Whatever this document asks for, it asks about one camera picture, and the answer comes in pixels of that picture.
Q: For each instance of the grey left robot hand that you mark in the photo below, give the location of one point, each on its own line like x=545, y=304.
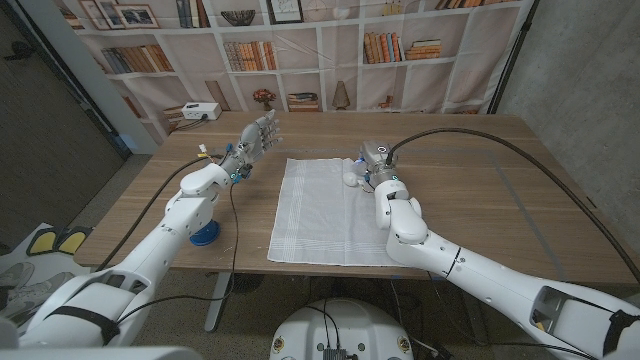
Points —
x=252, y=145

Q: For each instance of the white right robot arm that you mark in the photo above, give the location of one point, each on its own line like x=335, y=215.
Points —
x=480, y=275

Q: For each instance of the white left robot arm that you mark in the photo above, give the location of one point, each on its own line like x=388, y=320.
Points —
x=150, y=260

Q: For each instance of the sneaker print floor poster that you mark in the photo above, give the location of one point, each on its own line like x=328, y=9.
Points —
x=25, y=290

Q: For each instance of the white toy egg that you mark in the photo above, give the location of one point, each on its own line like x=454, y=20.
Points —
x=350, y=179

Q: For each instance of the printed bookshelf backdrop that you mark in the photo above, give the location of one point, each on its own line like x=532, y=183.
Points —
x=325, y=75

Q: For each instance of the black backdrop stand pole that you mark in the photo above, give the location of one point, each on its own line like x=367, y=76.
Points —
x=505, y=77

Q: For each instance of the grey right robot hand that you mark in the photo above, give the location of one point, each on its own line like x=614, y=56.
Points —
x=380, y=160

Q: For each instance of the white power strip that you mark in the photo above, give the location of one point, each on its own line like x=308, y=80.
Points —
x=201, y=110

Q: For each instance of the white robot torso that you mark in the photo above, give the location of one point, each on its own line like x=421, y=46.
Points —
x=345, y=325

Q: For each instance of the white cloth napkin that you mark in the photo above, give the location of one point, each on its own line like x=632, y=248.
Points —
x=320, y=220

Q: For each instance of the black round floor object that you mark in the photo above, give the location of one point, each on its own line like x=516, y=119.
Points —
x=246, y=283

